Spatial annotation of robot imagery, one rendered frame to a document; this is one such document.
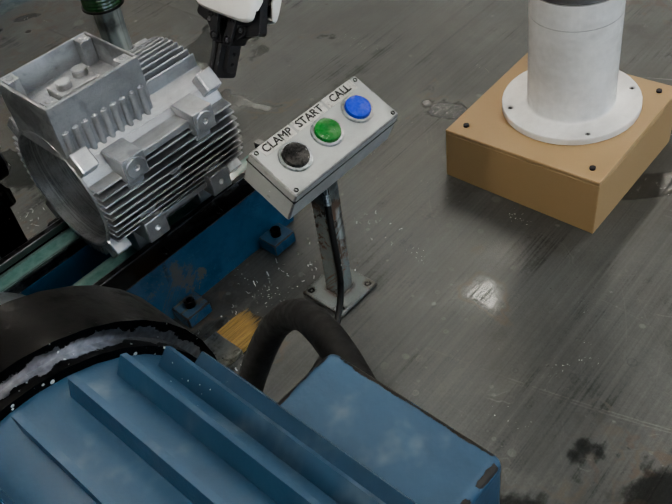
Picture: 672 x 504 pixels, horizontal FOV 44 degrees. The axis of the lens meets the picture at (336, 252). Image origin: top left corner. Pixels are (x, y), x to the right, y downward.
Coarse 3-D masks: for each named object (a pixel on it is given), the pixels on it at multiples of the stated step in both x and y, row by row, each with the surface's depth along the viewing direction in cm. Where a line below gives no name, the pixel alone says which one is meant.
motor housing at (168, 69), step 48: (144, 48) 97; (48, 144) 89; (144, 144) 91; (192, 144) 95; (240, 144) 100; (48, 192) 102; (96, 192) 88; (144, 192) 93; (192, 192) 99; (96, 240) 99
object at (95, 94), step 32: (32, 64) 91; (64, 64) 94; (96, 64) 95; (128, 64) 88; (32, 96) 91; (64, 96) 88; (96, 96) 87; (128, 96) 90; (32, 128) 89; (64, 128) 86; (96, 128) 89
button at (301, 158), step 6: (288, 144) 86; (294, 144) 86; (300, 144) 86; (282, 150) 86; (288, 150) 86; (294, 150) 86; (300, 150) 86; (306, 150) 86; (282, 156) 85; (288, 156) 85; (294, 156) 85; (300, 156) 86; (306, 156) 86; (288, 162) 85; (294, 162) 85; (300, 162) 85; (306, 162) 86
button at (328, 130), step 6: (324, 120) 88; (330, 120) 89; (318, 126) 88; (324, 126) 88; (330, 126) 88; (336, 126) 88; (318, 132) 88; (324, 132) 88; (330, 132) 88; (336, 132) 88; (318, 138) 88; (324, 138) 87; (330, 138) 88; (336, 138) 88
